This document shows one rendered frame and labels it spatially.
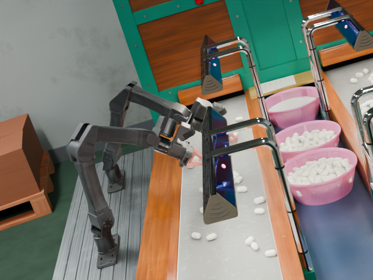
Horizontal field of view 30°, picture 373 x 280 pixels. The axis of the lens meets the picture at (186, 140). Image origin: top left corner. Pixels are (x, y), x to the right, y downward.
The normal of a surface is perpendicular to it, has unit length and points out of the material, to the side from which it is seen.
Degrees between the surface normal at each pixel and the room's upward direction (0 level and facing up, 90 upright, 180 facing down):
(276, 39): 90
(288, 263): 0
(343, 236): 0
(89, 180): 90
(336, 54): 90
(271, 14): 90
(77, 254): 0
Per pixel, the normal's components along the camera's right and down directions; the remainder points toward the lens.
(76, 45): 0.04, 0.35
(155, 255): -0.29, -0.89
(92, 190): 0.51, 0.16
